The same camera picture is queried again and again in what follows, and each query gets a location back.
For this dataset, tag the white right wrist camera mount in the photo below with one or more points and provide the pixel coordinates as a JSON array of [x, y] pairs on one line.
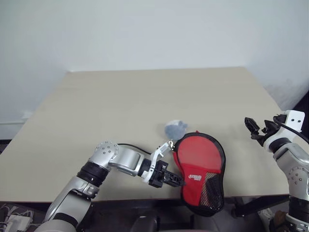
[[295, 120]]

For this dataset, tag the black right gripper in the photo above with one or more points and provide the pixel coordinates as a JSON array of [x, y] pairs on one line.
[[260, 135]]

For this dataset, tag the white power strip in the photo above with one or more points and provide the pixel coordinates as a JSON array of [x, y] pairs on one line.
[[18, 221]]

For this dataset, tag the white power adapter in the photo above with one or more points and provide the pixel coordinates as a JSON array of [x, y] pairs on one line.
[[265, 214]]

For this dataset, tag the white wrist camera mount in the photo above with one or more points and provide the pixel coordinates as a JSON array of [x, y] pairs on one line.
[[295, 120], [158, 152]]

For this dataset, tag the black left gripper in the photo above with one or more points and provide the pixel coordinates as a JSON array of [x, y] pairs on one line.
[[157, 178]]

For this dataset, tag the grey fluffy pompom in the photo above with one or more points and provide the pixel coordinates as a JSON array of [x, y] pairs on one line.
[[175, 129]]

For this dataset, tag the black table frame leg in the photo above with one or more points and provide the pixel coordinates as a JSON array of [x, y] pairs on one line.
[[256, 205]]

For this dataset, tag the red and black paddle case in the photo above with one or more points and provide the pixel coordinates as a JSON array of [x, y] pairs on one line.
[[200, 157]]

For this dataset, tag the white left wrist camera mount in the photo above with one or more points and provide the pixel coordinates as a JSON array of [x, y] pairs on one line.
[[158, 152]]

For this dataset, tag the dark rounded shape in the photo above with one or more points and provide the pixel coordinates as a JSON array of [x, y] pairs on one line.
[[144, 223]]

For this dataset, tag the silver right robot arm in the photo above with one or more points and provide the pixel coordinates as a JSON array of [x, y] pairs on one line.
[[297, 157]]

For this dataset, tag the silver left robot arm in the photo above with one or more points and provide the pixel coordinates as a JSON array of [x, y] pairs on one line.
[[125, 159]]

